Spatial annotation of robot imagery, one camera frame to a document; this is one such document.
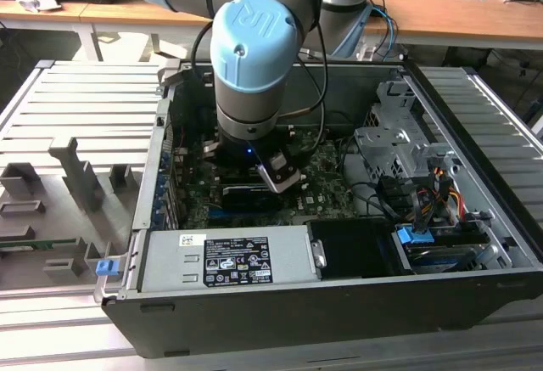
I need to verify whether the grey power supply unit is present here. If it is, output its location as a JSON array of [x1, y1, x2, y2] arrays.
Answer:
[[138, 225, 320, 295]]

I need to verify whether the black open PC case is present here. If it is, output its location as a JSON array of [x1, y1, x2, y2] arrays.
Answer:
[[101, 59, 543, 359]]

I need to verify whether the blue cable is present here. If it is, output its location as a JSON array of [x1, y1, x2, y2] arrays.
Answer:
[[372, 4, 399, 57]]

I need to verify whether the black graphics card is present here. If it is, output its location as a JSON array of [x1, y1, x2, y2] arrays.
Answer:
[[221, 183, 285, 214]]

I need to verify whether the disk drive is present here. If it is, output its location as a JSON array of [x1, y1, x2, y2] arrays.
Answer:
[[400, 241, 490, 273]]

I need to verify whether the black wire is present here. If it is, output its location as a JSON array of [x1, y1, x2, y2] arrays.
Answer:
[[325, 109, 358, 129], [339, 137, 402, 222]]

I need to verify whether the silver metal disk bay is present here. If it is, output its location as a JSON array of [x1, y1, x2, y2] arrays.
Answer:
[[353, 80, 464, 186]]

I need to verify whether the wooden desk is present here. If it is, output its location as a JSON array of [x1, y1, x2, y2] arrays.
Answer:
[[0, 0, 99, 63], [79, 0, 543, 52]]

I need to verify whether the green RAM stick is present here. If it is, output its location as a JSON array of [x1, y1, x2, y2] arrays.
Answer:
[[0, 238, 80, 250]]

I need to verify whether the black wire plug cluster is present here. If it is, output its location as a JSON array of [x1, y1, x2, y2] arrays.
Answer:
[[378, 174, 416, 214]]

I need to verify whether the coloured wire bundle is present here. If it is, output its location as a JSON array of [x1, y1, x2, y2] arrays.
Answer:
[[406, 166, 467, 224]]

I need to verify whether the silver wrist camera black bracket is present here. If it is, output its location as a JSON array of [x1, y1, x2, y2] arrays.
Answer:
[[255, 149, 303, 194]]

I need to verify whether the green motherboard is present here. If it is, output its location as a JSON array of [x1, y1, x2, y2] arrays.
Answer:
[[173, 103, 358, 230]]

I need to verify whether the blue disk carrier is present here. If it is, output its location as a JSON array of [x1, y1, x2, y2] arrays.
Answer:
[[395, 226, 436, 246]]

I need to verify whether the blue plastic latch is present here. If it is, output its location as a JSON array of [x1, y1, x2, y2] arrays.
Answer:
[[96, 259, 120, 278]]

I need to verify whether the grey parts rack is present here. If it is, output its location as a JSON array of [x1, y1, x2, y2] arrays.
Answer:
[[0, 136, 143, 292]]

